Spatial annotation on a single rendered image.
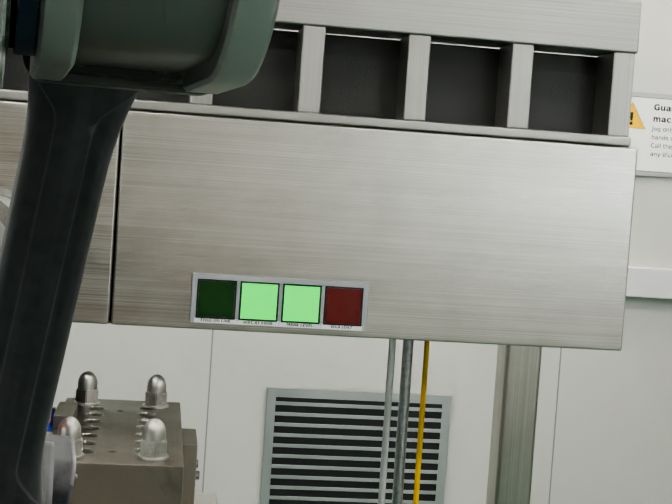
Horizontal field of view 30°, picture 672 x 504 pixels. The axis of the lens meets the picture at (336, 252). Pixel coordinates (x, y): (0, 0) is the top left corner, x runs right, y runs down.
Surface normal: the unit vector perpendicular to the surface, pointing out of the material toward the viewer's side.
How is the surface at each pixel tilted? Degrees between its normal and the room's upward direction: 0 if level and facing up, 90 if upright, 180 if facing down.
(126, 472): 90
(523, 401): 90
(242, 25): 135
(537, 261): 90
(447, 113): 90
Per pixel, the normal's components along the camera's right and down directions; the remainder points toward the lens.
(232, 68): 0.03, 0.95
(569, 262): 0.13, 0.06
